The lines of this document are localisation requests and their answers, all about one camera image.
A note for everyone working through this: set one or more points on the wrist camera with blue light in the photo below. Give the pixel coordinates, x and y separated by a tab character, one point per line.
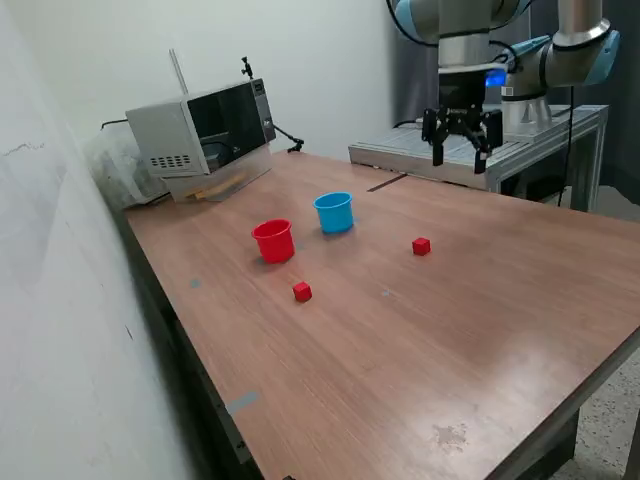
496	77

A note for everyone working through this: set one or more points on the small red cube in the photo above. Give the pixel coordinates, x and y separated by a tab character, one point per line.
302	291
421	246

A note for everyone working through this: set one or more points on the red plastic cup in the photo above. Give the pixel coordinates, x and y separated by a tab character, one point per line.
274	247

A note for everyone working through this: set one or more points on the aluminium robot stand table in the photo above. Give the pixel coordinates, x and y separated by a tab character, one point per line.
390	147

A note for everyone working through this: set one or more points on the dark grey curtain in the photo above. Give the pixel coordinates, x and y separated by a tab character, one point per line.
420	75

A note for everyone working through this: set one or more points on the silver blue UR5e robot arm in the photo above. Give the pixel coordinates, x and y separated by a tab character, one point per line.
460	25

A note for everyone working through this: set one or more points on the thin white rod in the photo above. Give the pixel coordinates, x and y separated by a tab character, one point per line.
178	72

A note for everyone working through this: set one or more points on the grey metal edge bracket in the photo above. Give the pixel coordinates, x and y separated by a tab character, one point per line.
235	435

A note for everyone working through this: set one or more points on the crumpled clear plastic bag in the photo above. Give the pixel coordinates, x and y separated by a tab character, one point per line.
115	175

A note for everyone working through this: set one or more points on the blue tape piece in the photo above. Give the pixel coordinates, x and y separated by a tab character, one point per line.
195	284
242	401

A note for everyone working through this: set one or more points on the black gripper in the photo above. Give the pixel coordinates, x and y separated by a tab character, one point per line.
462	95

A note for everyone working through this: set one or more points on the silver microwave oven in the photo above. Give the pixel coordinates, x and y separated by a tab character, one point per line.
165	135

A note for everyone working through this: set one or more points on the black ball head mount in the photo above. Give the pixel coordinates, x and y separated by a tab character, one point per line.
246	70

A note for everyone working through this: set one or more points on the blue plastic cup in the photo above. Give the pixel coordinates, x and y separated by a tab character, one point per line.
334	217

